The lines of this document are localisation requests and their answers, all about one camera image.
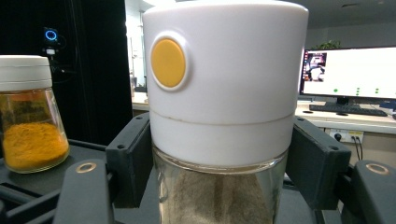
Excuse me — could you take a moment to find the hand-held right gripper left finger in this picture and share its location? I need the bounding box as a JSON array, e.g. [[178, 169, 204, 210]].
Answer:
[[106, 112, 154, 209]]

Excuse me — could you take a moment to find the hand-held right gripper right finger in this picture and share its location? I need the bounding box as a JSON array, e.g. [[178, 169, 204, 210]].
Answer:
[[285, 116, 352, 211]]

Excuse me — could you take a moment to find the orange powder spice jar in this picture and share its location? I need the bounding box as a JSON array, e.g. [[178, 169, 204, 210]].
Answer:
[[0, 54, 71, 175]]

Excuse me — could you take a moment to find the grey powder spice jar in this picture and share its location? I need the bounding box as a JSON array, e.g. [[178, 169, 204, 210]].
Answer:
[[142, 0, 310, 224]]

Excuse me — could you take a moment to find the beige office desk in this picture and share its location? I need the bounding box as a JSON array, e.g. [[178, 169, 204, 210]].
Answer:
[[132, 91, 396, 167]]

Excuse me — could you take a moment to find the black computer keyboard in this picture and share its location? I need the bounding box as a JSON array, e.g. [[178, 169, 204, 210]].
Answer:
[[308, 104, 389, 118]]

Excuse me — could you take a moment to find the black curtain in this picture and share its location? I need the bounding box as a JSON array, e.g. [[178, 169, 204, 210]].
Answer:
[[0, 0, 134, 147]]

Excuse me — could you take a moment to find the white-screen computer monitor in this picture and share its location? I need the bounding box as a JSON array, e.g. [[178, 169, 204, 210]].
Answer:
[[298, 46, 396, 106]]

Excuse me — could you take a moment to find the green potted plant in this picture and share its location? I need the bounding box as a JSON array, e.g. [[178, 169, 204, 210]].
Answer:
[[312, 39, 343, 51]]

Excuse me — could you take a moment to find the white wall power outlet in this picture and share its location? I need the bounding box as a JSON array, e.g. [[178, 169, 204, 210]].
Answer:
[[329, 128, 364, 145]]

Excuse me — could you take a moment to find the black power cable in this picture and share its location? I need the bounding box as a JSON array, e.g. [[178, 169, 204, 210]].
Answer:
[[350, 135, 360, 161], [356, 135, 364, 161]]

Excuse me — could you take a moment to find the camera with blue ring light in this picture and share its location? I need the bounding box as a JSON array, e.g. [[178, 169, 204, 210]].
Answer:
[[42, 26, 61, 58]]

